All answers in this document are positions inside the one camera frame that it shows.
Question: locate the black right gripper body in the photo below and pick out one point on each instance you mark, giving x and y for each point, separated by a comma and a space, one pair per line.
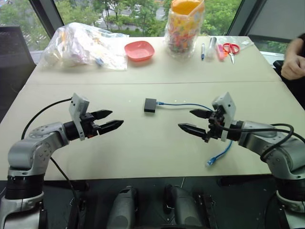
215, 125

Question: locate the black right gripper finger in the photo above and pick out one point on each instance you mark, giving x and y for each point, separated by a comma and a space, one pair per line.
199, 113
191, 129

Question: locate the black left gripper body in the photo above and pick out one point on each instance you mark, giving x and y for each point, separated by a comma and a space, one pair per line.
89, 125

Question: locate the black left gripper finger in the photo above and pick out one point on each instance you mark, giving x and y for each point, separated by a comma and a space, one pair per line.
110, 126
103, 114

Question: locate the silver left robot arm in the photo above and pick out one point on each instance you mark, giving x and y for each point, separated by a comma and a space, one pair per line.
31, 148

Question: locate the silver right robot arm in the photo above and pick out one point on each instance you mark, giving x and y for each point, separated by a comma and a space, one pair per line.
276, 148

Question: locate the person's dark sleeved forearm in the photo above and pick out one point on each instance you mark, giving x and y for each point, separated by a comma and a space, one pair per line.
295, 46

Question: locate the small black box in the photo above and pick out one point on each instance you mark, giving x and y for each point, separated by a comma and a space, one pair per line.
150, 105

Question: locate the person's bare hand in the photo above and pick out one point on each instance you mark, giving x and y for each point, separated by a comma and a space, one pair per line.
291, 68

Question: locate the blue pen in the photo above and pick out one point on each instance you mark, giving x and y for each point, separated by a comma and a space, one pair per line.
202, 51

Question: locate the pink highlighter marker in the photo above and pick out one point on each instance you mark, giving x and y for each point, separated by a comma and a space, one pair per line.
220, 53

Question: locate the clear plastic tube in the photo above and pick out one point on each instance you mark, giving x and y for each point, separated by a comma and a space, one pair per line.
210, 48

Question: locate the clear plastic bag of items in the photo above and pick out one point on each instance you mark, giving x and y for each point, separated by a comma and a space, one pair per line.
83, 47

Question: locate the pink plastic bowl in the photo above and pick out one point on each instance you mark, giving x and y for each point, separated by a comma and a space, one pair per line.
139, 50

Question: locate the dark rounded robot leg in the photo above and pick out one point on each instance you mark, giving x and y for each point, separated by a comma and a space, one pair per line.
183, 207
125, 210

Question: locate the clear jar of colourful candy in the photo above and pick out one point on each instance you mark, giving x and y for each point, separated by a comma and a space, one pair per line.
183, 31

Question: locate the black office chair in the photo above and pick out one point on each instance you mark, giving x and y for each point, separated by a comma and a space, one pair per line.
14, 62

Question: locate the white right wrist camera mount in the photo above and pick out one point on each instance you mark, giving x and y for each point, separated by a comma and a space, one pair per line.
226, 112

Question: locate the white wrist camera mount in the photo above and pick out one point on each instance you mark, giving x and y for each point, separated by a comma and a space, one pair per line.
226, 112
78, 109

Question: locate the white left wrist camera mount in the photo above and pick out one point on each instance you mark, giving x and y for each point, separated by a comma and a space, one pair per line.
78, 109

